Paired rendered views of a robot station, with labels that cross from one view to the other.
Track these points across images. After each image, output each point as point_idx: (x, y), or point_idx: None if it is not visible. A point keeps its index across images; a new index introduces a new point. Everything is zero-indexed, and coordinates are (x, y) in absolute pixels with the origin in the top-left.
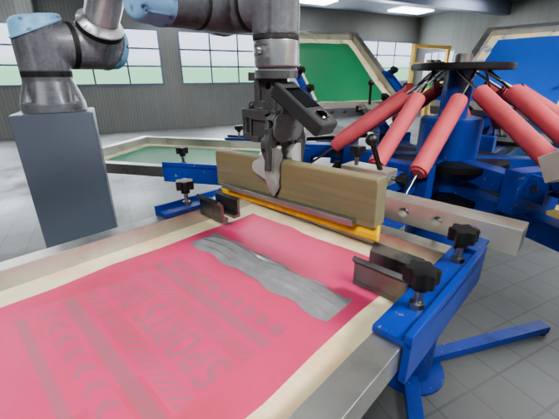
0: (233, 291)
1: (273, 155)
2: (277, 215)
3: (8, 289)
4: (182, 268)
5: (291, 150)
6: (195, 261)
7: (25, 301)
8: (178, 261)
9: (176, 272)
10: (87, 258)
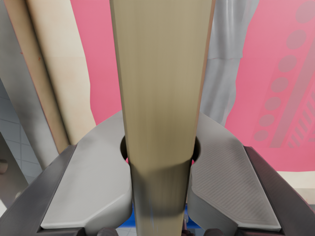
0: (284, 37)
1: (258, 194)
2: None
3: None
4: (270, 121)
5: (126, 193)
6: (248, 125)
7: None
8: (258, 136)
9: (279, 120)
10: (302, 191)
